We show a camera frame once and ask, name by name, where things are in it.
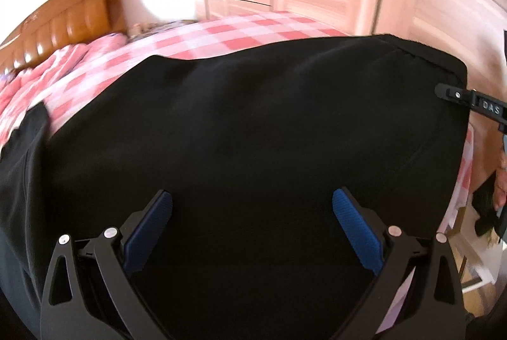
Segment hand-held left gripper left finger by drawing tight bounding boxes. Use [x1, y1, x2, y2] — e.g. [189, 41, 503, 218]
[40, 189, 175, 340]

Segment black pants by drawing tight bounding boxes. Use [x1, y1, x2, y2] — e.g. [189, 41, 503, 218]
[0, 33, 470, 340]

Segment pink quilt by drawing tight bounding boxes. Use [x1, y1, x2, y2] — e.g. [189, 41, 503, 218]
[0, 32, 129, 153]

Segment person's right hand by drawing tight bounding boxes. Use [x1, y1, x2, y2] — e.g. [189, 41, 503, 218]
[492, 166, 507, 215]

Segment pink checked bed sheet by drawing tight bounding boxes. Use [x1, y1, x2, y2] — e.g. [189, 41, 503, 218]
[40, 11, 476, 338]

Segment white furniture piece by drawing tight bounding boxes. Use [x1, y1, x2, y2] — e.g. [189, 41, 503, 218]
[446, 205, 497, 295]

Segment nightstand with floral cloth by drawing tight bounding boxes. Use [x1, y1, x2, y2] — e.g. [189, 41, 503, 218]
[127, 19, 199, 42]

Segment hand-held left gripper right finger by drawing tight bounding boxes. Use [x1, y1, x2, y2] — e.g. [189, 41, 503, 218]
[332, 187, 466, 340]

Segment wooden headboard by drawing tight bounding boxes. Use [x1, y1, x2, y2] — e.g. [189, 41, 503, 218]
[0, 0, 128, 76]

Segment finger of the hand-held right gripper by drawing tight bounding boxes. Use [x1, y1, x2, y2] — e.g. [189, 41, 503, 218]
[434, 83, 474, 105]

